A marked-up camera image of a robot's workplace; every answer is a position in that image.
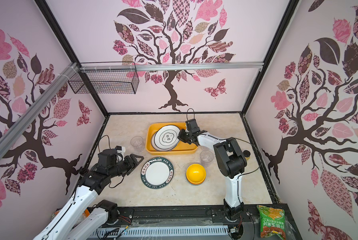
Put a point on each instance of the aluminium rail left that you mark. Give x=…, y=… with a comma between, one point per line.
x=20, y=126

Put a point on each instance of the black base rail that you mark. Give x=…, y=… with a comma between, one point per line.
x=209, y=214

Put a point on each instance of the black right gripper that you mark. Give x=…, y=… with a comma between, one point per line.
x=181, y=136

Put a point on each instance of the aluminium rail back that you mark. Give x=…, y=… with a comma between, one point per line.
x=176, y=67

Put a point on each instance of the yellow plastic bin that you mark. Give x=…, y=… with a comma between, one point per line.
x=180, y=149

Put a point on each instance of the yellow bottle right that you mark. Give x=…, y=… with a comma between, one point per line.
x=247, y=154

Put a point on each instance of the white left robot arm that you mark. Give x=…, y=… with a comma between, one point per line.
x=65, y=225

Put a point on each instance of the black wire basket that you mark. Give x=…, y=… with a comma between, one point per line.
x=105, y=78

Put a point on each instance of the green snack bag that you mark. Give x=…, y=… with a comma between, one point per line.
x=272, y=222

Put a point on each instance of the clear plastic cup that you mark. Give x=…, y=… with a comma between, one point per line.
x=206, y=157
x=137, y=144

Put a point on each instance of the white plate black flower outline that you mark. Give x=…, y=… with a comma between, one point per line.
x=166, y=138

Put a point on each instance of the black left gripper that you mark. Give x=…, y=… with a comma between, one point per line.
x=132, y=156

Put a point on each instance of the white vented strip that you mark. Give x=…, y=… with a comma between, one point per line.
x=164, y=233

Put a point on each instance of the yellow upturned bowl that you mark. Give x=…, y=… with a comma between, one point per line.
x=196, y=174

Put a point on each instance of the aluminium rail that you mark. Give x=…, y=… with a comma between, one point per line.
x=20, y=126
x=176, y=67

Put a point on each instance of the white plate red characters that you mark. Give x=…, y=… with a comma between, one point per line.
x=153, y=142

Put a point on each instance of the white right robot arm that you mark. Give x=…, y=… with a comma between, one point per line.
x=231, y=160

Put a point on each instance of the white plate dark green rim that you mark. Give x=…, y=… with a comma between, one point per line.
x=157, y=173

